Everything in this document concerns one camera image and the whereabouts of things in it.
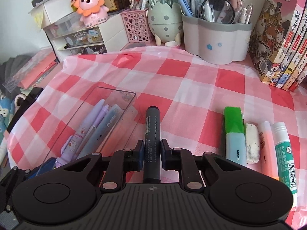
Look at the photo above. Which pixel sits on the pink perforated pen basket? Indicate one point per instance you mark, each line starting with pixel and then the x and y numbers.
pixel 138 26

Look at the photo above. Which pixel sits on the black magnifying glass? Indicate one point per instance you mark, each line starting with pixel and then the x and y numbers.
pixel 218 9

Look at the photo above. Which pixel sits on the clear plastic storage box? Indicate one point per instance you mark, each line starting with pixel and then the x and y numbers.
pixel 60 25

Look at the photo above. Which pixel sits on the white drawer organizer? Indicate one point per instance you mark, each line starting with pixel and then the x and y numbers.
pixel 112 33

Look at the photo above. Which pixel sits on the grey cloud-shaped pen holder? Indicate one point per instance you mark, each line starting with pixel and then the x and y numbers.
pixel 215 45

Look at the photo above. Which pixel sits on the grey cloth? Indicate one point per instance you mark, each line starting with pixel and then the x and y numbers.
pixel 14 69

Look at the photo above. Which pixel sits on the lavender cartoon print pen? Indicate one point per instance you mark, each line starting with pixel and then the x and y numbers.
pixel 81 134

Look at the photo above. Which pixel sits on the blue plush toy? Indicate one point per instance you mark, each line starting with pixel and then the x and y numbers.
pixel 6 115

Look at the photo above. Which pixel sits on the dark grey marker pen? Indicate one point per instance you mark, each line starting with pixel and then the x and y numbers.
pixel 152 129

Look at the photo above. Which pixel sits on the green white glue stick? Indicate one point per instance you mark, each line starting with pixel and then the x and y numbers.
pixel 285 158

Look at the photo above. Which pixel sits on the pink comic book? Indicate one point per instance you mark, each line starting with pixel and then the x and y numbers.
pixel 268 28
pixel 295 60
pixel 302 83
pixel 299 71

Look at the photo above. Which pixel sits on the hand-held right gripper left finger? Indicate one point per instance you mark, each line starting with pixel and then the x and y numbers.
pixel 141 155

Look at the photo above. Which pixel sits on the purple mechanical pencil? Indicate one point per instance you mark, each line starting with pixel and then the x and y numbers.
pixel 96 124

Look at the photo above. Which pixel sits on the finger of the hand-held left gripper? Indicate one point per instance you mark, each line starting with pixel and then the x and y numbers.
pixel 45 166

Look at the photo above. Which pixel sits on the pink checked plastic tablecloth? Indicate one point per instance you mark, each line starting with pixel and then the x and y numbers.
pixel 191 83

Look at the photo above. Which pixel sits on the stack of pink wrapped books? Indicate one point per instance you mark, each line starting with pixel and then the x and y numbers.
pixel 36 71

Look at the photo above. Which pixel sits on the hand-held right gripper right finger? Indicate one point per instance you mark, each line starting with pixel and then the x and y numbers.
pixel 164 155

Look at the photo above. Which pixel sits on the light blue pen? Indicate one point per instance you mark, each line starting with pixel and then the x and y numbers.
pixel 109 124

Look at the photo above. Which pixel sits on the pink orange lion figurine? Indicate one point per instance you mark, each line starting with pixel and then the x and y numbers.
pixel 90 4

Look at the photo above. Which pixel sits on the clear plastic pencil box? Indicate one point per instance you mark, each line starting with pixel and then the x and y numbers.
pixel 122 105

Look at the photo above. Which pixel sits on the orange pink highlighter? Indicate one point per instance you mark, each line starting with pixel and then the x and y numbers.
pixel 267 148

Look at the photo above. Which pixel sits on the green blue highlighter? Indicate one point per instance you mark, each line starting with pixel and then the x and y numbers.
pixel 233 134

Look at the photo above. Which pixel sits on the white eraser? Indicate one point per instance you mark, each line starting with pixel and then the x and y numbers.
pixel 251 143

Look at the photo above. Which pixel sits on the white storage box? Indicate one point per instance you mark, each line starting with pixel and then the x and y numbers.
pixel 55 9

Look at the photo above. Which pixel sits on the black phone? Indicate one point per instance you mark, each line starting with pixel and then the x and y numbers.
pixel 24 107

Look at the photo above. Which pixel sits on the bunch of assorted pens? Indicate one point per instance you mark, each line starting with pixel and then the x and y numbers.
pixel 189 2

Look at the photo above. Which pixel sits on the green egg-shaped pen holder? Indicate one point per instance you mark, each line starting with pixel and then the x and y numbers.
pixel 165 24

